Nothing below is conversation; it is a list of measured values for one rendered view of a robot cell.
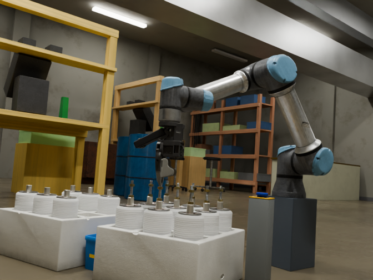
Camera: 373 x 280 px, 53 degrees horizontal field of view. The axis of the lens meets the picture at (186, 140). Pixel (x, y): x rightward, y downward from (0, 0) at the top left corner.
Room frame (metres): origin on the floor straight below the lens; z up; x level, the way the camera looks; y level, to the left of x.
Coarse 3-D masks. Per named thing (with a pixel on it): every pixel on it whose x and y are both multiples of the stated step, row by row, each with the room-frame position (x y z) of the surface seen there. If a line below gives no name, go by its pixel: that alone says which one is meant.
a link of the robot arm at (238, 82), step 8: (240, 72) 1.52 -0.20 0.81; (248, 72) 1.52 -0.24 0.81; (224, 80) 1.49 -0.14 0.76; (232, 80) 1.49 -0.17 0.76; (240, 80) 1.51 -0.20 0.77; (248, 80) 1.52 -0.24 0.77; (200, 88) 1.43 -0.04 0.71; (208, 88) 1.44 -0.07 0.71; (216, 88) 1.45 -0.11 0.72; (224, 88) 1.47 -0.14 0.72; (232, 88) 1.49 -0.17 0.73; (240, 88) 1.52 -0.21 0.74; (248, 88) 1.54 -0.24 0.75; (256, 88) 1.56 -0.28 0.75; (216, 96) 1.46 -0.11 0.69; (224, 96) 1.50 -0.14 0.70; (184, 112) 1.40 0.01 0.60
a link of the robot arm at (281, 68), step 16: (256, 64) 1.50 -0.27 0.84; (272, 64) 1.41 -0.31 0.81; (288, 64) 1.42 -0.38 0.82; (256, 80) 1.50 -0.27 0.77; (272, 80) 1.44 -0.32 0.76; (288, 80) 1.42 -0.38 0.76; (288, 96) 1.47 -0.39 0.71; (288, 112) 1.49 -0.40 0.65; (304, 112) 1.51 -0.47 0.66; (288, 128) 1.55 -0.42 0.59; (304, 128) 1.51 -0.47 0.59; (304, 144) 1.53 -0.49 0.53; (320, 144) 1.53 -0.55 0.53; (304, 160) 1.55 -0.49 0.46; (320, 160) 1.52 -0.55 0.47
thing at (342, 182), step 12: (276, 168) 7.39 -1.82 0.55; (336, 168) 7.66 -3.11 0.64; (348, 168) 7.95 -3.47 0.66; (312, 180) 7.13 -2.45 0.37; (324, 180) 7.38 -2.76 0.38; (336, 180) 7.67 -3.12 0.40; (348, 180) 7.96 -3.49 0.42; (312, 192) 7.14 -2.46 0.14; (324, 192) 7.39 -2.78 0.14; (336, 192) 7.68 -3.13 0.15; (348, 192) 7.97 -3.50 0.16
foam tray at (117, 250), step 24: (96, 240) 1.29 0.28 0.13; (120, 240) 1.24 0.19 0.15; (144, 240) 1.19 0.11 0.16; (168, 240) 1.15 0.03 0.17; (216, 240) 1.21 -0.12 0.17; (240, 240) 1.40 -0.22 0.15; (96, 264) 1.28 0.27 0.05; (120, 264) 1.23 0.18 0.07; (144, 264) 1.19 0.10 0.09; (168, 264) 1.15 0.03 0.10; (192, 264) 1.11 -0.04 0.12; (216, 264) 1.22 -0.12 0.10; (240, 264) 1.41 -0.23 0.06
